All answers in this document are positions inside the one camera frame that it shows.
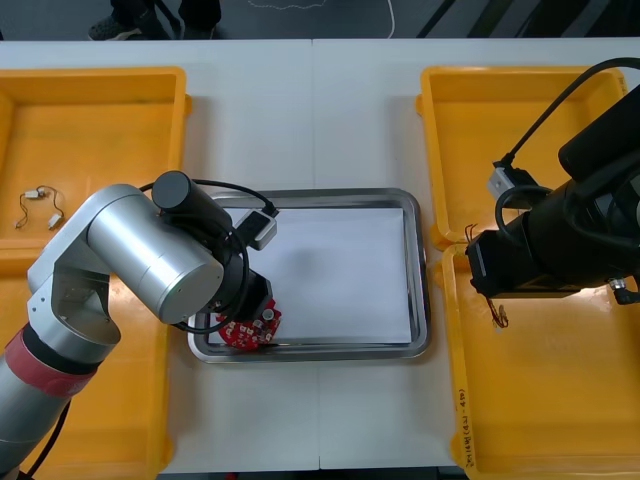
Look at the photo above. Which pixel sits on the white sheet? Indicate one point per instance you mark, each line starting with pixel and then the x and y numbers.
pixel 340 280

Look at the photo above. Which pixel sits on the silver and black left arm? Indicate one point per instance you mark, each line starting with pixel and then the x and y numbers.
pixel 150 250

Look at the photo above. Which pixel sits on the steel tray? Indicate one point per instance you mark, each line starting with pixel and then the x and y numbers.
pixel 350 350

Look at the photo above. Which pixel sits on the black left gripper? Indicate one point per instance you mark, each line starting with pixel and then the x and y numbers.
pixel 257 295

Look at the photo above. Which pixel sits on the round red circuit board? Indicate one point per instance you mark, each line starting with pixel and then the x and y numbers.
pixel 240 334

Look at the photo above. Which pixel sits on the person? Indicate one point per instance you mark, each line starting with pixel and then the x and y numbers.
pixel 115 27

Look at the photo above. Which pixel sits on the silver and black right arm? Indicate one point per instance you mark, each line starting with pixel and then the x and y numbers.
pixel 600 215

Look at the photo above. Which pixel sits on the yellow-orange plastic bin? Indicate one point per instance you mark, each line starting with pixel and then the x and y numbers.
pixel 125 400
pixel 550 390
pixel 475 150
pixel 100 150

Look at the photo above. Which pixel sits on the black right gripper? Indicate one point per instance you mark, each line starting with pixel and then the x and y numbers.
pixel 530 270

